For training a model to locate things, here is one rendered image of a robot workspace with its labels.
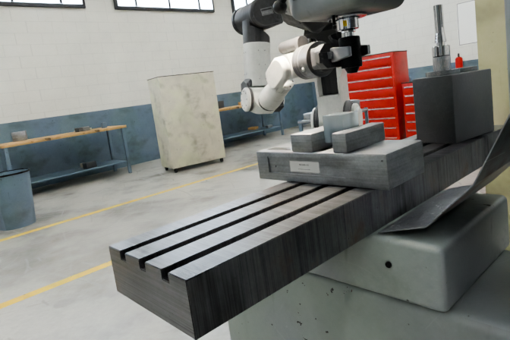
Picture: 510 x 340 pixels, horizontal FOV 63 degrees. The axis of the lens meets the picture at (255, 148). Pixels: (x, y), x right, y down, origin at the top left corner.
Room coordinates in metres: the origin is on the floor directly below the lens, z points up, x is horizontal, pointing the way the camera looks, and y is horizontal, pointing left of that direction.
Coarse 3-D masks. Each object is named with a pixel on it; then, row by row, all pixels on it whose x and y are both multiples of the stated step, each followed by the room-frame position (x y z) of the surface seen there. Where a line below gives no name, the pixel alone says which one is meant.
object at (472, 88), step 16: (416, 80) 1.19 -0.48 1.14; (432, 80) 1.15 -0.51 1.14; (448, 80) 1.11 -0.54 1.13; (464, 80) 1.14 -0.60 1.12; (480, 80) 1.19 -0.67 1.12; (416, 96) 1.19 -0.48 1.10; (432, 96) 1.15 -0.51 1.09; (448, 96) 1.11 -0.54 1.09; (464, 96) 1.14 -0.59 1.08; (480, 96) 1.18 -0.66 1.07; (416, 112) 1.19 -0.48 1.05; (432, 112) 1.15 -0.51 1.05; (448, 112) 1.12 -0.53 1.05; (464, 112) 1.13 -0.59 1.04; (480, 112) 1.18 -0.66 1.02; (416, 128) 1.20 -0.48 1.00; (432, 128) 1.16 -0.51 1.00; (448, 128) 1.12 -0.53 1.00; (464, 128) 1.13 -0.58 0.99; (480, 128) 1.18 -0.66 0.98
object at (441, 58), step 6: (432, 54) 1.19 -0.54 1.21; (438, 54) 1.17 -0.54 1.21; (444, 54) 1.16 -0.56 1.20; (450, 54) 1.17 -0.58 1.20; (438, 60) 1.17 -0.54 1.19; (444, 60) 1.16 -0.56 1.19; (450, 60) 1.17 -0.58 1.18; (438, 66) 1.17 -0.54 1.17; (444, 66) 1.16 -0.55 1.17; (450, 66) 1.17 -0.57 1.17
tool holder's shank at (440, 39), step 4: (436, 8) 1.18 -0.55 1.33; (440, 8) 1.18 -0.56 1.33; (436, 12) 1.18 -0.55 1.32; (440, 12) 1.18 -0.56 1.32; (436, 16) 1.18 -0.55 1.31; (440, 16) 1.17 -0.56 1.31; (436, 20) 1.18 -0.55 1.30; (440, 20) 1.17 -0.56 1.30; (436, 24) 1.18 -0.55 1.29; (440, 24) 1.17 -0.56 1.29; (436, 28) 1.18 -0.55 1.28; (440, 28) 1.17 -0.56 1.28; (436, 32) 1.18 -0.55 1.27; (440, 32) 1.17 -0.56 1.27; (444, 32) 1.18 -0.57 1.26; (436, 36) 1.18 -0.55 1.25; (440, 36) 1.17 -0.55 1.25; (444, 36) 1.17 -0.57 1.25; (436, 40) 1.18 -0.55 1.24; (440, 40) 1.17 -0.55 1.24; (444, 40) 1.17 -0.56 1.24; (436, 44) 1.18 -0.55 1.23; (440, 44) 1.17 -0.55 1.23; (444, 44) 1.18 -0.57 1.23
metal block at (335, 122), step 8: (336, 112) 0.93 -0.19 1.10; (344, 112) 0.90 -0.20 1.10; (352, 112) 0.89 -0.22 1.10; (328, 120) 0.89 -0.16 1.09; (336, 120) 0.87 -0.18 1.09; (344, 120) 0.86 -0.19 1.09; (352, 120) 0.88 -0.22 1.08; (328, 128) 0.89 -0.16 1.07; (336, 128) 0.87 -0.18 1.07; (344, 128) 0.86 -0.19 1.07; (328, 136) 0.89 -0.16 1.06
